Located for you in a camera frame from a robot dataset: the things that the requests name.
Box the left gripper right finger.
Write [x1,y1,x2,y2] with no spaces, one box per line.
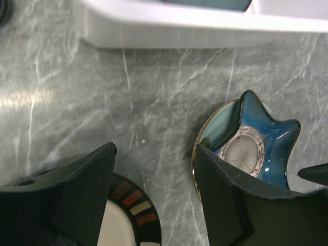
[195,145,327,245]

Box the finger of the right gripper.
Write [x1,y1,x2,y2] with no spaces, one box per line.
[298,163,328,185]

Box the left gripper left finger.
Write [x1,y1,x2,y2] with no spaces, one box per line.
[1,142,117,245]

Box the brown rimmed beige plate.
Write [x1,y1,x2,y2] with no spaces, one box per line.
[97,173,162,246]

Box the teal floral plate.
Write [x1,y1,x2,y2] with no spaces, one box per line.
[165,0,252,12]

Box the white plastic bin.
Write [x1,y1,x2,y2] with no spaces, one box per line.
[72,1,327,49]

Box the blue star shaped dish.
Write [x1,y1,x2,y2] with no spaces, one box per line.
[204,90,301,189]

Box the light green saucer plate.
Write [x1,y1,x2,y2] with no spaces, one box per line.
[191,99,275,203]

